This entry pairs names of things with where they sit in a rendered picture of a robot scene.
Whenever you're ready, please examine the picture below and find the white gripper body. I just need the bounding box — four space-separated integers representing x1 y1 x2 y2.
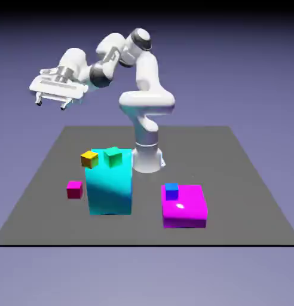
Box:
29 75 89 100

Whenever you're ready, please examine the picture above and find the small yellow cube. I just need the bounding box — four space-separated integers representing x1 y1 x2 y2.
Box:
80 150 99 170

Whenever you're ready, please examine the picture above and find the small green cube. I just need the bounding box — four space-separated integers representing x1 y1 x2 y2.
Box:
103 146 123 169

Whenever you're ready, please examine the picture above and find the small magenta cube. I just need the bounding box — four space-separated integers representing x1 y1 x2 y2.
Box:
66 180 84 200

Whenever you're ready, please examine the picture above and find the small blue cube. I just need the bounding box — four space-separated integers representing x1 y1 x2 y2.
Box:
164 182 179 201

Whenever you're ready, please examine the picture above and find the large cyan box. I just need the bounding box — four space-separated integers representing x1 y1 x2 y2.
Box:
84 148 133 216

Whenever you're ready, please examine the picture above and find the large magenta box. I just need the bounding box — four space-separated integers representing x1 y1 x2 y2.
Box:
161 184 209 229

